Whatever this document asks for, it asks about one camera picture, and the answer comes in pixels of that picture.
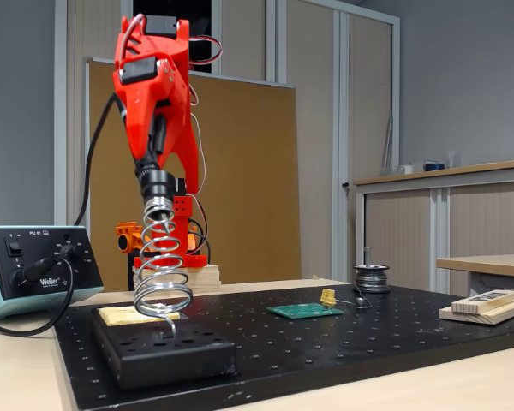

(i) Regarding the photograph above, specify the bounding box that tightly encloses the black soldering iron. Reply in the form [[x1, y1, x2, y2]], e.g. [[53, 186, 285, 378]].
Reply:
[[111, 93, 175, 235]]

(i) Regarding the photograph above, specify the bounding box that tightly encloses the brown cork pin board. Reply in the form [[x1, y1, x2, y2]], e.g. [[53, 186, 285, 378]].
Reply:
[[84, 57, 303, 292]]

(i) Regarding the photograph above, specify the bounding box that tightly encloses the teal Weller soldering station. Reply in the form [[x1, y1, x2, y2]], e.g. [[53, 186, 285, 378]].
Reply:
[[0, 225, 105, 320]]

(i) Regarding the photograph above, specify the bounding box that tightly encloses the green circuit board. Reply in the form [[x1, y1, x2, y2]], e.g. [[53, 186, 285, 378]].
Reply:
[[266, 302, 344, 320]]

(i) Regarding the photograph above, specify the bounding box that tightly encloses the orange table clamp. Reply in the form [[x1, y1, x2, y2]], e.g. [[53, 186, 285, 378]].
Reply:
[[114, 221, 143, 254]]

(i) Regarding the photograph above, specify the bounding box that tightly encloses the tall beige shutter cabinet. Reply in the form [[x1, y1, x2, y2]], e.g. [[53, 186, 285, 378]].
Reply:
[[54, 0, 402, 283]]

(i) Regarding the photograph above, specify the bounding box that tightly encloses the wooden block stack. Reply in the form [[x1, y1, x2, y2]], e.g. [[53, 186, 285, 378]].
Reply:
[[132, 264, 222, 296]]

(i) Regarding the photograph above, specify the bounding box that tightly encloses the yellow cleaning sponge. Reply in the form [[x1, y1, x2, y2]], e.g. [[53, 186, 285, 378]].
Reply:
[[99, 301, 181, 327]]

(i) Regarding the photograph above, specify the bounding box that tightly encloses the clear plastic container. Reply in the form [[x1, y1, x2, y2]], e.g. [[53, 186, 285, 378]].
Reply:
[[380, 164, 415, 177]]

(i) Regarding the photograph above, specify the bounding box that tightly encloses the black stand with spring holder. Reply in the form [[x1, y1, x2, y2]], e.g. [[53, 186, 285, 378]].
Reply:
[[89, 170, 236, 390]]

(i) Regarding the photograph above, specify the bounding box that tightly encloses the low beige shutter cabinet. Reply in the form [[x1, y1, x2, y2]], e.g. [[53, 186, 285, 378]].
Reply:
[[353, 158, 514, 296]]

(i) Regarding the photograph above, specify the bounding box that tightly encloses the black perforated breadboard plate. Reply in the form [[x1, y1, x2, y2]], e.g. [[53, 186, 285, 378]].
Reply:
[[53, 284, 514, 411]]

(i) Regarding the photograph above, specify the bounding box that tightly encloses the wooden plank with Kapla print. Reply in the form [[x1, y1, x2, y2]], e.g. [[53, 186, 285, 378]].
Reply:
[[451, 289, 514, 313]]

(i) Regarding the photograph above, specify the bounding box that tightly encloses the plain wooden plank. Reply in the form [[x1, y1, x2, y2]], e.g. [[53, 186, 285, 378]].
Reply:
[[439, 298, 514, 326]]

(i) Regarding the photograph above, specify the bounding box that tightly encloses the red and black servo wire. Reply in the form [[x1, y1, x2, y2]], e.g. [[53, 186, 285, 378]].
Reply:
[[188, 36, 224, 65]]

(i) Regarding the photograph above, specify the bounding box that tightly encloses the white servo cable loop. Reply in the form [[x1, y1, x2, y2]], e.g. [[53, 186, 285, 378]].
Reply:
[[120, 13, 149, 49]]

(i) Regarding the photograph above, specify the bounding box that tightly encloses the thin solder wire strand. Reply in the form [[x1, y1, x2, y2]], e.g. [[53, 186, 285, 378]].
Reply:
[[333, 290, 374, 310]]

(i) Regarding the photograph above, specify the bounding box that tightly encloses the solder wire spool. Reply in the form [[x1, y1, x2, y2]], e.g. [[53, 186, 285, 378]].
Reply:
[[353, 264, 391, 295]]

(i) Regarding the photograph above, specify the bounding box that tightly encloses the wooden desk with grey frame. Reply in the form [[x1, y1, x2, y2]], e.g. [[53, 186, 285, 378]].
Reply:
[[435, 253, 514, 297]]

